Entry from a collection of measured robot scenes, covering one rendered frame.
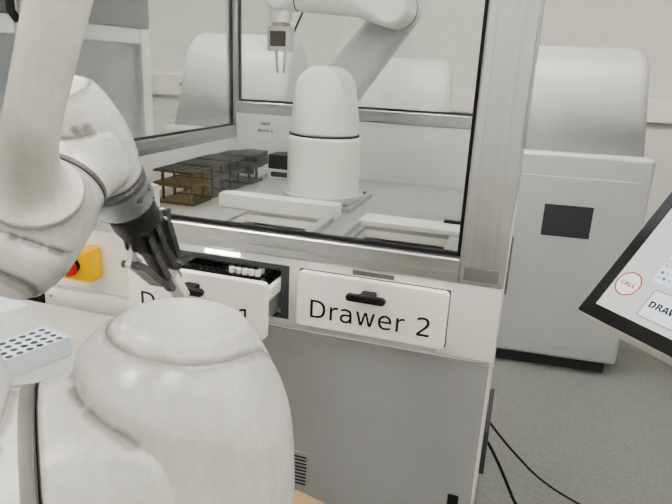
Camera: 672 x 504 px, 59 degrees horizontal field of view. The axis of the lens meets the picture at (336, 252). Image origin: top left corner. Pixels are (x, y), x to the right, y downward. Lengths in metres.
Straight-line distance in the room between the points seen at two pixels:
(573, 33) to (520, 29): 3.32
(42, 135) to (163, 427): 0.36
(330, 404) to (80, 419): 0.88
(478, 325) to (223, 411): 0.77
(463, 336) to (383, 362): 0.17
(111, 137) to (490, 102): 0.59
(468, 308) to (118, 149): 0.65
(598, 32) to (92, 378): 4.14
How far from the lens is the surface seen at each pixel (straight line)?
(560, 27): 4.33
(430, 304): 1.09
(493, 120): 1.03
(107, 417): 0.41
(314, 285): 1.14
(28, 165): 0.68
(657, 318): 0.95
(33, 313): 1.47
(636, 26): 4.42
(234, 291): 1.11
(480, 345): 1.13
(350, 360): 1.20
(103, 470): 0.41
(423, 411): 1.21
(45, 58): 0.64
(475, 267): 1.08
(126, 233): 0.94
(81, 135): 0.81
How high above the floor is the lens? 1.31
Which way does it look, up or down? 17 degrees down
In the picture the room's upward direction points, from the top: 3 degrees clockwise
